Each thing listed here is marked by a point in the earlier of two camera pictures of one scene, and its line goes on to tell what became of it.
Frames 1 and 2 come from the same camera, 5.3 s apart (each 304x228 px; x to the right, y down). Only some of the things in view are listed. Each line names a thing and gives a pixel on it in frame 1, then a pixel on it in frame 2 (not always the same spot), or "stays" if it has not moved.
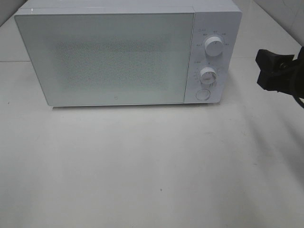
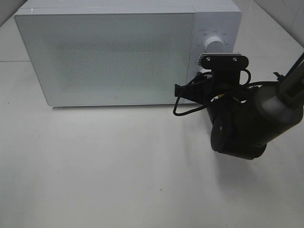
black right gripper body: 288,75 to 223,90
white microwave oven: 126,53 stays
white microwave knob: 213,46 stays
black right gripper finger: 272,65 to 201,78
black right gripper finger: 287,78 to 199,93
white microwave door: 96,59 stays
